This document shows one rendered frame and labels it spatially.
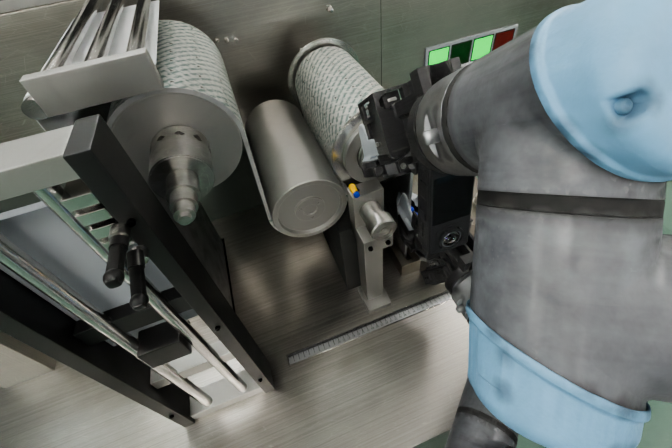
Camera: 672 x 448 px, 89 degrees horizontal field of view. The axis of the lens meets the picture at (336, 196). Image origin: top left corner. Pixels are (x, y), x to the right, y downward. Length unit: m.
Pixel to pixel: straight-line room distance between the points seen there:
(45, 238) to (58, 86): 0.13
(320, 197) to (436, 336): 0.36
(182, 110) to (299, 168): 0.19
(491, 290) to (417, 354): 0.54
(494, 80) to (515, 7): 0.82
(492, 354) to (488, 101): 0.12
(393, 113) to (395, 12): 0.50
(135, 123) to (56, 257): 0.15
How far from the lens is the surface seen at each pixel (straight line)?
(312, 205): 0.53
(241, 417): 0.72
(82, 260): 0.41
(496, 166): 0.17
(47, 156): 0.30
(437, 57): 0.90
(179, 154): 0.38
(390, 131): 0.33
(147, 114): 0.42
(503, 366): 0.19
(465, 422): 0.54
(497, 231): 0.17
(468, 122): 0.20
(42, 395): 0.93
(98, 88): 0.38
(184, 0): 0.71
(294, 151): 0.55
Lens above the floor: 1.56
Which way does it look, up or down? 45 degrees down
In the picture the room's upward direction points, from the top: 8 degrees counter-clockwise
